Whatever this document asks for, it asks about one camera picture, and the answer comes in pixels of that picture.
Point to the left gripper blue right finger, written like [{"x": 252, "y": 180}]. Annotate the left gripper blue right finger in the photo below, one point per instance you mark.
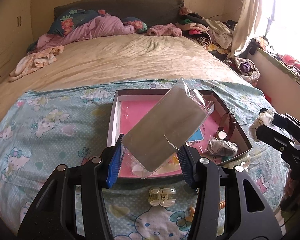
[{"x": 188, "y": 157}]

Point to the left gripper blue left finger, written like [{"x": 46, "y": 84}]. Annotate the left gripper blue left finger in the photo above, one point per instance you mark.
[{"x": 114, "y": 162}]

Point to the yellow rings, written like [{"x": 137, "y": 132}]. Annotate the yellow rings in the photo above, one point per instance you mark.
[{"x": 173, "y": 161}]

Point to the bag of dark beads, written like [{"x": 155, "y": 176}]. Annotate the bag of dark beads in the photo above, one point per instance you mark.
[{"x": 221, "y": 147}]

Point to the red item clear packet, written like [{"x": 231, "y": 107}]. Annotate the red item clear packet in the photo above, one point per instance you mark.
[{"x": 168, "y": 127}]

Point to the silver earring card bag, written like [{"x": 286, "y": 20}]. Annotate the silver earring card bag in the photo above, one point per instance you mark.
[{"x": 137, "y": 169}]

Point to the pearl clear hair claw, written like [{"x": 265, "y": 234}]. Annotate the pearl clear hair claw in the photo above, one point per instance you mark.
[{"x": 162, "y": 196}]

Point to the pink book in box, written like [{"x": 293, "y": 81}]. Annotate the pink book in box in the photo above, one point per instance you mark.
[{"x": 140, "y": 129}]

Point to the shallow black cardboard box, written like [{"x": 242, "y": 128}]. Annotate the shallow black cardboard box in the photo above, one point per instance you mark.
[{"x": 157, "y": 122}]

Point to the laundry basket with clothes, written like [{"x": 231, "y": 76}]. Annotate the laundry basket with clothes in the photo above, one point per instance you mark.
[{"x": 245, "y": 68}]

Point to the beige bed cover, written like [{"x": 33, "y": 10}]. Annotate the beige bed cover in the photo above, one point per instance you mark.
[{"x": 117, "y": 58}]

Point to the pile of clothes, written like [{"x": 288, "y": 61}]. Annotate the pile of clothes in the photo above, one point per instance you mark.
[{"x": 211, "y": 34}]

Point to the peach clothes on bed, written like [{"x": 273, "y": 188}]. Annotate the peach clothes on bed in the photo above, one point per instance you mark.
[{"x": 34, "y": 61}]

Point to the pink fuzzy garment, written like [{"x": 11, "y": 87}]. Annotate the pink fuzzy garment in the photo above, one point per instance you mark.
[{"x": 164, "y": 30}]

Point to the pink purple quilt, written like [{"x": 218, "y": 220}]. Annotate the pink purple quilt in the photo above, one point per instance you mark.
[{"x": 100, "y": 26}]

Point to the cream curtain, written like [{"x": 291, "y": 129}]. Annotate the cream curtain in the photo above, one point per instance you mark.
[{"x": 251, "y": 21}]

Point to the floral dark pillow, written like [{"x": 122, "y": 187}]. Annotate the floral dark pillow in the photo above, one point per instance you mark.
[{"x": 69, "y": 20}]

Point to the dark green headboard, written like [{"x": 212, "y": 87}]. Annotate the dark green headboard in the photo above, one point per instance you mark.
[{"x": 152, "y": 12}]

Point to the cream wardrobe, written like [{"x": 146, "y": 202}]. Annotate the cream wardrobe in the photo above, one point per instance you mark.
[{"x": 15, "y": 34}]

